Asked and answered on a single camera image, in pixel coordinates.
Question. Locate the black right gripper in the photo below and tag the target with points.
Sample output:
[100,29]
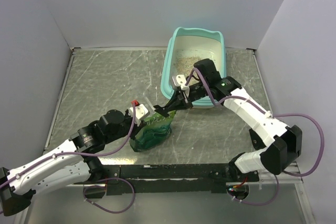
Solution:
[184,100]

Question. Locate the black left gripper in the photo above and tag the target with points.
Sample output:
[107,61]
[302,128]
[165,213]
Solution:
[136,128]

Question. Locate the green cat litter bag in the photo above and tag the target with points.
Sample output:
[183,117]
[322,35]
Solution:
[157,130]

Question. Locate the clear plastic scoop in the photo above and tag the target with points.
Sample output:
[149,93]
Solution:
[149,105]

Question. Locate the teal cat litter box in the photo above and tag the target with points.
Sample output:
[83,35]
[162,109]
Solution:
[192,42]

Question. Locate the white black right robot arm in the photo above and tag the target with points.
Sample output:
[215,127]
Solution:
[280,143]

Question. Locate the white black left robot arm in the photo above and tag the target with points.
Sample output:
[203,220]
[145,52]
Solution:
[76,160]

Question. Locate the beige cat litter granules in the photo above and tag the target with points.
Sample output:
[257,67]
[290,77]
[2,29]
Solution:
[185,65]

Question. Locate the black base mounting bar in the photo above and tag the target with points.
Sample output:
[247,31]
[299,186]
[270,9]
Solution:
[170,178]

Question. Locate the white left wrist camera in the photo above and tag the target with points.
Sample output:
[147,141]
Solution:
[138,113]

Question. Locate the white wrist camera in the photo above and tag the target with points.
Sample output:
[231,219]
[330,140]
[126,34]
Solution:
[180,87]
[138,113]

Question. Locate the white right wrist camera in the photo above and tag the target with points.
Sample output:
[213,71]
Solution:
[180,87]

